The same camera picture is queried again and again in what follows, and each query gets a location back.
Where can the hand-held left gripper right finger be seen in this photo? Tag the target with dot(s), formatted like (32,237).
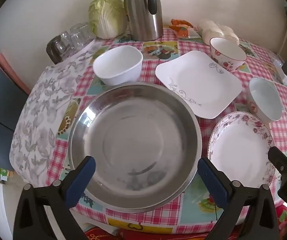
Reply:
(213,180)

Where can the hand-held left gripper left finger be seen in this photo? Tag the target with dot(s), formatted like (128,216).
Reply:
(83,177)

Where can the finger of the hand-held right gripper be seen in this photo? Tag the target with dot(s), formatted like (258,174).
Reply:
(278,160)

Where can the pink floral round plate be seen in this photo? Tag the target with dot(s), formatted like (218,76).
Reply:
(238,150)

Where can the small white flower bowl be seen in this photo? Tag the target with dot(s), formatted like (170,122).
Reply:
(266,100)

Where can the stainless steel basin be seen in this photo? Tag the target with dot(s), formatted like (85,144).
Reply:
(138,140)

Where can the white square plate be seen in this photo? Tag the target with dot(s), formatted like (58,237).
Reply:
(198,82)

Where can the plain white square bowl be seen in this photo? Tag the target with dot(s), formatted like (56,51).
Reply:
(118,65)

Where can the red-rimmed strawberry bowl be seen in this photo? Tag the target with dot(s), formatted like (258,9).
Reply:
(227,52)

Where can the red patterned cloth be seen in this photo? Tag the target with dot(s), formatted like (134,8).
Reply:
(101,235)

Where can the grey floral cloth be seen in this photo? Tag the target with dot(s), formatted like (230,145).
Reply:
(41,100)

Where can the white power strip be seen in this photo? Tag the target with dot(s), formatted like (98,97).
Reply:
(278,67)

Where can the pink checkered tablecloth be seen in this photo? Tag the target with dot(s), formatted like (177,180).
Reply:
(149,67)

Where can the clear drinking glass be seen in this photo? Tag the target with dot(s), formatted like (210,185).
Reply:
(79,38)
(64,42)
(82,27)

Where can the bag of white buns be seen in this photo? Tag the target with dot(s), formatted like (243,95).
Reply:
(208,28)

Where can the orange snack packet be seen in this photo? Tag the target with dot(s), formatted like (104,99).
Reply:
(183,31)

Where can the napa cabbage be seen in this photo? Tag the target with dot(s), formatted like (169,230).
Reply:
(106,15)

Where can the stainless steel thermos jug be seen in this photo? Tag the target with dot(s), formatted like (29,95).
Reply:
(143,17)

